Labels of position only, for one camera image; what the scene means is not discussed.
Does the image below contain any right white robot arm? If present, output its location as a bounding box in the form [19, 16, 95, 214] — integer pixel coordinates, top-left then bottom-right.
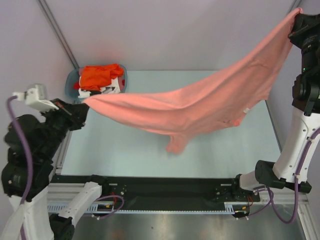
[230, 13, 320, 201]

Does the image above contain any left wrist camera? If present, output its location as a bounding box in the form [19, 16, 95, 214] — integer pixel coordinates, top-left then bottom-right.
[12, 83, 59, 113]

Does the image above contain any white t shirt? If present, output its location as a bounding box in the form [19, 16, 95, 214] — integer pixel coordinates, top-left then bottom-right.
[78, 77, 121, 99]

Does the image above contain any red garment in basket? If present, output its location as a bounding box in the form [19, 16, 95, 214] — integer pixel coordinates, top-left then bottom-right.
[118, 76, 126, 92]

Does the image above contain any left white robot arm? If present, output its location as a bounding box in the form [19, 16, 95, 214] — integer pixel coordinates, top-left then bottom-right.
[1, 96, 111, 240]

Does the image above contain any salmon pink t shirt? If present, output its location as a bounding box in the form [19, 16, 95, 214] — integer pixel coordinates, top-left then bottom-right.
[84, 8, 303, 154]

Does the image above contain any blue slotted cable duct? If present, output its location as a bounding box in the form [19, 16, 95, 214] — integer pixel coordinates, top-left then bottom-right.
[47, 203, 116, 214]

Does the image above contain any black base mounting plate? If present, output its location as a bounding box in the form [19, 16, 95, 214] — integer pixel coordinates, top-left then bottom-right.
[49, 174, 262, 212]

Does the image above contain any blue plastic laundry basket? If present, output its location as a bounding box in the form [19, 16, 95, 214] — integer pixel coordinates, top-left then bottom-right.
[64, 64, 128, 103]

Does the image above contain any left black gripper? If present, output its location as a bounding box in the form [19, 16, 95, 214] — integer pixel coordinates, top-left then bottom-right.
[39, 95, 91, 158]

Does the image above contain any orange t shirt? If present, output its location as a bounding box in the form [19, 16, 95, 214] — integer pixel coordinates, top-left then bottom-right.
[78, 63, 125, 91]

